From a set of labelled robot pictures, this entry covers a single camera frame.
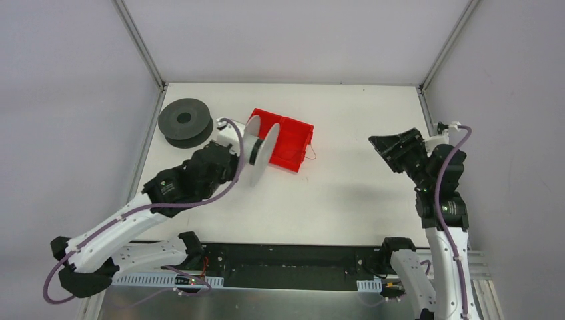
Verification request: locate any white translucent cable spool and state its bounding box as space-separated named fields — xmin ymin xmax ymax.
xmin=243 ymin=115 xmax=280 ymax=187

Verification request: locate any thin red wire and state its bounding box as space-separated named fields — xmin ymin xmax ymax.
xmin=282 ymin=141 xmax=318 ymax=161

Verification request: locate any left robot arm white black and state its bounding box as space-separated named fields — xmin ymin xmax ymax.
xmin=43 ymin=141 xmax=245 ymax=304

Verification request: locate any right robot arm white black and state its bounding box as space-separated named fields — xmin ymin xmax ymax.
xmin=368 ymin=125 xmax=480 ymax=319

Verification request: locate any red two-compartment bin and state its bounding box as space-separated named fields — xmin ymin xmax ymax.
xmin=249 ymin=108 xmax=314 ymax=173

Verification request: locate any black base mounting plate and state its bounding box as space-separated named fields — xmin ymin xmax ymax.
xmin=176 ymin=243 xmax=396 ymax=291

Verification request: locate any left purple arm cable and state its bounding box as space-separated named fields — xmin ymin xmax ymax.
xmin=42 ymin=117 xmax=245 ymax=305

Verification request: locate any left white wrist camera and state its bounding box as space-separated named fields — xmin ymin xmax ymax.
xmin=214 ymin=118 xmax=245 ymax=155

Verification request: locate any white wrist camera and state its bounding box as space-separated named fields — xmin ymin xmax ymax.
xmin=214 ymin=118 xmax=245 ymax=155
xmin=424 ymin=121 xmax=462 ymax=155

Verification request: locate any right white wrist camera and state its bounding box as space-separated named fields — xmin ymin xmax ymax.
xmin=424 ymin=121 xmax=462 ymax=155

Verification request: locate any black cable spool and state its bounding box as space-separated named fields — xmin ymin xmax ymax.
xmin=157 ymin=98 xmax=214 ymax=149

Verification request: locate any right aluminium frame post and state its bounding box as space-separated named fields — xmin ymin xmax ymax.
xmin=419 ymin=0 xmax=482 ymax=94

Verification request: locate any aluminium frame post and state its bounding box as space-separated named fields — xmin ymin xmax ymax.
xmin=419 ymin=0 xmax=482 ymax=94
xmin=111 ymin=0 xmax=166 ymax=91

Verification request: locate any left aluminium frame post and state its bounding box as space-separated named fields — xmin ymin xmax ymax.
xmin=111 ymin=0 xmax=166 ymax=91

